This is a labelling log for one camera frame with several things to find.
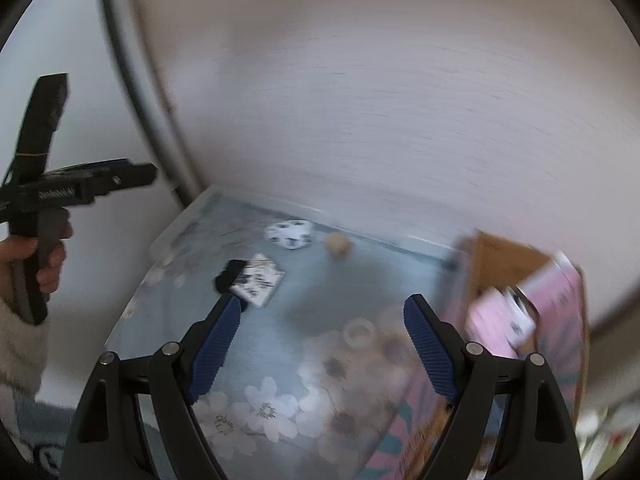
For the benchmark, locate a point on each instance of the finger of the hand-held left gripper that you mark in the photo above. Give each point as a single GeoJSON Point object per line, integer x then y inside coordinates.
{"type": "Point", "coordinates": [135, 175]}

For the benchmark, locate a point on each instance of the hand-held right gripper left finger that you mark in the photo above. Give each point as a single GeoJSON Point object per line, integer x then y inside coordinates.
{"type": "Point", "coordinates": [215, 350]}

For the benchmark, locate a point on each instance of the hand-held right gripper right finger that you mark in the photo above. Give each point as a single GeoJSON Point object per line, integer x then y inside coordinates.
{"type": "Point", "coordinates": [430, 350]}

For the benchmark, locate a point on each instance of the pink fluffy slipper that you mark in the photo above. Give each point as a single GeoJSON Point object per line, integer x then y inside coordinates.
{"type": "Point", "coordinates": [492, 320]}

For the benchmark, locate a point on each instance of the white panda print sock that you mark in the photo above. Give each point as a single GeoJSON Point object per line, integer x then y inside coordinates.
{"type": "Point", "coordinates": [520, 317]}
{"type": "Point", "coordinates": [287, 232]}

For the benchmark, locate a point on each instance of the pink striped cardboard box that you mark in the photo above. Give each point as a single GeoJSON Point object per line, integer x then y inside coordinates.
{"type": "Point", "coordinates": [500, 260]}

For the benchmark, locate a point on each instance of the person's left forearm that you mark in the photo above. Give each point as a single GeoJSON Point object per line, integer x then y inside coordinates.
{"type": "Point", "coordinates": [20, 345]}

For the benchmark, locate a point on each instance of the person's left hand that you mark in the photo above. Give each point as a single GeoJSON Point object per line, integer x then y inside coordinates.
{"type": "Point", "coordinates": [50, 275]}

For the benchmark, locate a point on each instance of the white door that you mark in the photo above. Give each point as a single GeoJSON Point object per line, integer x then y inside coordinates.
{"type": "Point", "coordinates": [100, 125]}

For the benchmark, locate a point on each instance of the clear tape roll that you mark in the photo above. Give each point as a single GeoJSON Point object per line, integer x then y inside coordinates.
{"type": "Point", "coordinates": [360, 332]}

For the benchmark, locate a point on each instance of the black sock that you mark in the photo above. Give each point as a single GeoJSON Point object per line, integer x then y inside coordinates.
{"type": "Point", "coordinates": [232, 275]}

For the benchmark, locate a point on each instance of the white patterned small box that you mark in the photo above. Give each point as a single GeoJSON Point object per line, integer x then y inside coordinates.
{"type": "Point", "coordinates": [257, 282]}

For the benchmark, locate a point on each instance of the small wooden cylinder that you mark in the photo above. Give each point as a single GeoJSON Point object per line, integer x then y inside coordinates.
{"type": "Point", "coordinates": [337, 246]}

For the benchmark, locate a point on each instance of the cream floral fabric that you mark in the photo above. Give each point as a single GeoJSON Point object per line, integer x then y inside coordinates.
{"type": "Point", "coordinates": [600, 430]}

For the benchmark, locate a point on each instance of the grey door frame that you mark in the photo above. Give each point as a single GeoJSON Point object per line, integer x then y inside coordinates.
{"type": "Point", "coordinates": [150, 110]}

